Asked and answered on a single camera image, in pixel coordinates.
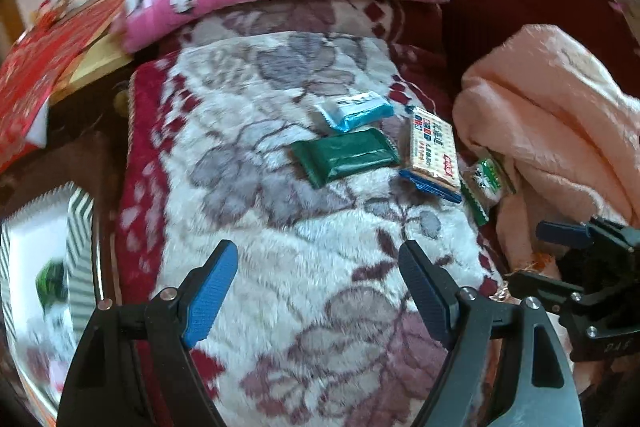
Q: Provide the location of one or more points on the red stuffed toy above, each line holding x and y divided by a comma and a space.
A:
50, 9

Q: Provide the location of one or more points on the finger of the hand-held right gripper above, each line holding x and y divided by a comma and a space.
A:
545, 289
565, 233

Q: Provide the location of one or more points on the peach fleece blanket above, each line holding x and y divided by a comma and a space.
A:
550, 117

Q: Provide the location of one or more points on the red embroidered cloth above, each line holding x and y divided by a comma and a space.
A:
35, 72

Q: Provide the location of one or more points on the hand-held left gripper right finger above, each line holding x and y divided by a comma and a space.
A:
425, 294

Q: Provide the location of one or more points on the dark blue snack packet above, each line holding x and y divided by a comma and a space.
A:
432, 189

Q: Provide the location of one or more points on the bright green snack packet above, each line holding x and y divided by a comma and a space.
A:
50, 284

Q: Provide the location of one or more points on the white box with striped rim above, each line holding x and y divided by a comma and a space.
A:
30, 247

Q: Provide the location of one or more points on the cream cracker packet red label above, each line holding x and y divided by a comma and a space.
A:
434, 147

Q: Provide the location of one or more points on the thin green snack packet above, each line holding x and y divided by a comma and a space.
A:
475, 207

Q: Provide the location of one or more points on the wooden cabinet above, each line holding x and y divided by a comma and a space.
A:
95, 62

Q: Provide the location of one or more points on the light blue snack packet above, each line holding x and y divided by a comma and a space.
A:
355, 112

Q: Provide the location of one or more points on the dark green snack packet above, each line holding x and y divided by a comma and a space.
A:
345, 157

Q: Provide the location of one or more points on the floral red white blanket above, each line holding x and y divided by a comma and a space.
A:
280, 232

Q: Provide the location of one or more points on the green white candy packet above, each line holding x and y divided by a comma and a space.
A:
487, 177

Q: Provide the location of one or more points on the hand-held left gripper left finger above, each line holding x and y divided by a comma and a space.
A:
212, 297

